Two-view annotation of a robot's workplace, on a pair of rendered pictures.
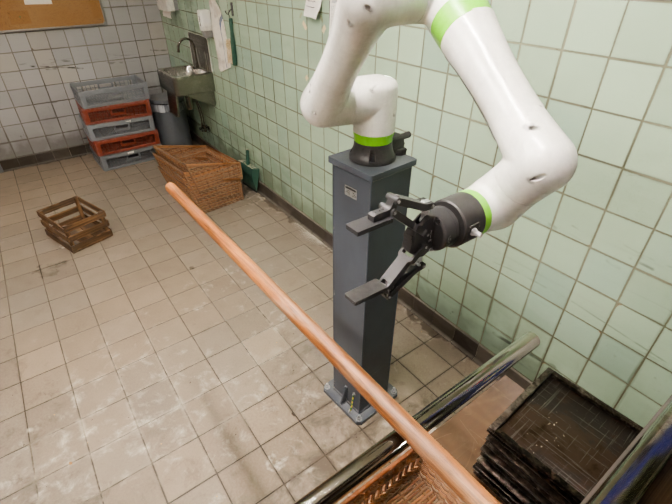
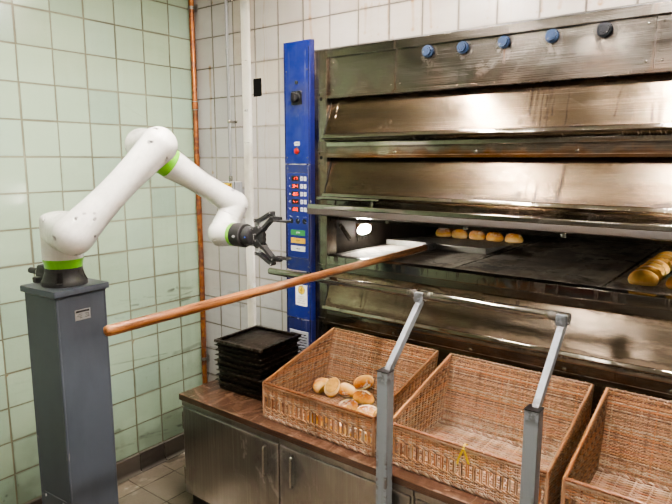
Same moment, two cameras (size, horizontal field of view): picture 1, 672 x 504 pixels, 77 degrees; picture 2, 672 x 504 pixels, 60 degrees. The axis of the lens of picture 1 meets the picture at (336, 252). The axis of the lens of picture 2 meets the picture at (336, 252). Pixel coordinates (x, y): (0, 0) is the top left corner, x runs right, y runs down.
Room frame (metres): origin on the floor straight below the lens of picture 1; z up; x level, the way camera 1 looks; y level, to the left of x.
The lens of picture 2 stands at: (0.95, 2.04, 1.62)
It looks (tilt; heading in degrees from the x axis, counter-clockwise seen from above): 9 degrees down; 254
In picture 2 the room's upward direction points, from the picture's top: straight up
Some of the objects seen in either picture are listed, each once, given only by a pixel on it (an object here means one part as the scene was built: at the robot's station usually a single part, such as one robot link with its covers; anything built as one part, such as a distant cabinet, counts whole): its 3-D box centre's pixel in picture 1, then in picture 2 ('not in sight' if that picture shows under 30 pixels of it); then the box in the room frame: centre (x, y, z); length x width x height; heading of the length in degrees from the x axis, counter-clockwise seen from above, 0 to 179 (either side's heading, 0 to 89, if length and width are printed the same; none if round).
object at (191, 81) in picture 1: (187, 90); not in sight; (4.09, 1.38, 0.71); 0.47 x 0.36 x 0.91; 36
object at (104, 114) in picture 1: (114, 107); not in sight; (4.18, 2.15, 0.53); 0.60 x 0.40 x 0.16; 123
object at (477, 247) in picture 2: not in sight; (449, 242); (-0.46, -0.71, 1.20); 0.55 x 0.36 x 0.03; 127
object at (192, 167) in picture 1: (198, 162); not in sight; (3.32, 1.14, 0.32); 0.56 x 0.49 x 0.28; 44
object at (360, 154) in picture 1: (385, 144); (55, 273); (1.33, -0.16, 1.23); 0.26 x 0.15 x 0.06; 130
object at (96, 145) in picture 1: (123, 137); not in sight; (4.19, 2.15, 0.23); 0.60 x 0.40 x 0.16; 126
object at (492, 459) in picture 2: not in sight; (490, 423); (-0.10, 0.35, 0.72); 0.56 x 0.49 x 0.28; 127
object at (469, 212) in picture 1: (456, 221); (242, 235); (0.67, -0.22, 1.33); 0.12 x 0.06 x 0.09; 36
